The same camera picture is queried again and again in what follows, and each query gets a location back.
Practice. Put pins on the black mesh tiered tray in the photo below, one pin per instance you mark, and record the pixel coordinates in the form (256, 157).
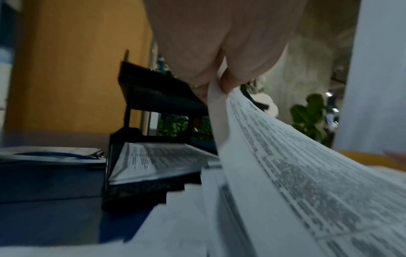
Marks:
(152, 92)

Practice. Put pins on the printed paper sheet bundle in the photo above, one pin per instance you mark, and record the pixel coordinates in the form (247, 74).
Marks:
(301, 175)

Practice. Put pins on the white flower-shaped desk lamp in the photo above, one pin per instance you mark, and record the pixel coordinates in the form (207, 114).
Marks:
(263, 100)

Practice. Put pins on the person's left hand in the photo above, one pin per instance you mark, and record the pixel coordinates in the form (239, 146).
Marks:
(222, 32)

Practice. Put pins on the dark green potted plant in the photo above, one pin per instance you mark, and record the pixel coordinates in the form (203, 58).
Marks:
(307, 115)

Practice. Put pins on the green plant wall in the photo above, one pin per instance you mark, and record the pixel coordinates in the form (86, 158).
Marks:
(171, 125)

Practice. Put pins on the person's right hand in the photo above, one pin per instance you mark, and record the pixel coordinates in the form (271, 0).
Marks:
(396, 155)

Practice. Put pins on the white power strip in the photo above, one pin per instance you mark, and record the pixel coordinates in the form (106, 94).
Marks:
(47, 150)

